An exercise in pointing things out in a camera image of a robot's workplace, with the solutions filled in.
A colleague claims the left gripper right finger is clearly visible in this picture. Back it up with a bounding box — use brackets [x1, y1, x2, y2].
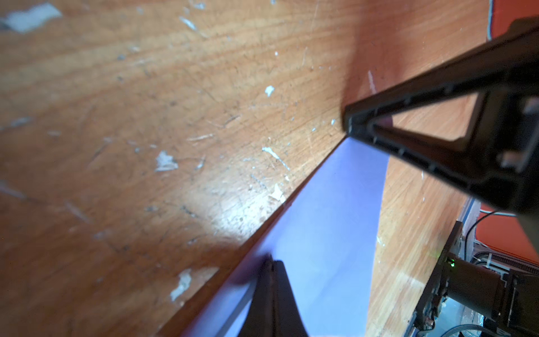
[273, 261, 308, 337]

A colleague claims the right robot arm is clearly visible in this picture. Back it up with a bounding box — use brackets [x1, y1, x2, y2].
[343, 17, 538, 336]

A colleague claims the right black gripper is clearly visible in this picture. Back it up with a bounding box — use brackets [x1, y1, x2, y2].
[343, 16, 538, 236]

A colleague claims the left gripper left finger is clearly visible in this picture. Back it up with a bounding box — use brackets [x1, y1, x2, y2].
[238, 256, 275, 336]

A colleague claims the dark purple square paper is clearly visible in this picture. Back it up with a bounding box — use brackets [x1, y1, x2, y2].
[185, 138, 389, 336]

